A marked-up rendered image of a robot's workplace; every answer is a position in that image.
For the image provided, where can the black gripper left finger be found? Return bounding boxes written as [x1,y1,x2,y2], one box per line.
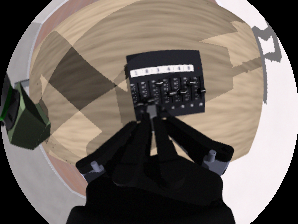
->
[75,105,154,191]

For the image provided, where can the black lighting desk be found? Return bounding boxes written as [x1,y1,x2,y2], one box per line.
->
[126,50,206,121]

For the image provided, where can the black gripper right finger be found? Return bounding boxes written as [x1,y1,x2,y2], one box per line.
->
[151,105,234,189]

